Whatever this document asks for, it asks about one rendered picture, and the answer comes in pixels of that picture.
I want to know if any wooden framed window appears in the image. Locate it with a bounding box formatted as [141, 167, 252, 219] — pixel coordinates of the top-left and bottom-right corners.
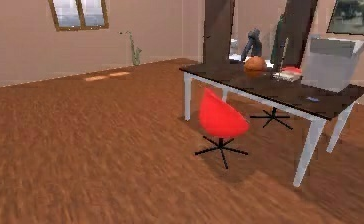
[47, 0, 110, 32]

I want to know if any orange ball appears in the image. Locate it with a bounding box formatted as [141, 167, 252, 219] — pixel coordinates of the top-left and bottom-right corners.
[243, 56, 267, 72]

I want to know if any framed dark picture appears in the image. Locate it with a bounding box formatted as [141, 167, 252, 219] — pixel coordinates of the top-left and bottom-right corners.
[326, 0, 364, 36]

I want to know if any red swivel chair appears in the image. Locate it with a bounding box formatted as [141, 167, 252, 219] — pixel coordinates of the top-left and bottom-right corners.
[194, 87, 251, 170]

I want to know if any grey laptop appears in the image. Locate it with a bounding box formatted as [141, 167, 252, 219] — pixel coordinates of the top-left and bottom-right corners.
[300, 34, 364, 93]

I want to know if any dark table with white legs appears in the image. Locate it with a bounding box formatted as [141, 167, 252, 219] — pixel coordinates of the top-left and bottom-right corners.
[179, 62, 364, 188]

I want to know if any green house plant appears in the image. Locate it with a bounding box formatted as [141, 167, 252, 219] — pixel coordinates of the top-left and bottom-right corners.
[119, 31, 143, 67]

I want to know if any dark grey statue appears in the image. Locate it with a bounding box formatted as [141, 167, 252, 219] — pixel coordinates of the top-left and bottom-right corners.
[240, 28, 263, 62]

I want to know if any dark brown door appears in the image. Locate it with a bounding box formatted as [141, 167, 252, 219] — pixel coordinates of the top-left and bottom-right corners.
[273, 0, 319, 68]
[202, 0, 236, 66]

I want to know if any black star chair base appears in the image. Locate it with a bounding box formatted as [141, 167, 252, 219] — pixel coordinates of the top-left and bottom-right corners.
[249, 106, 294, 131]

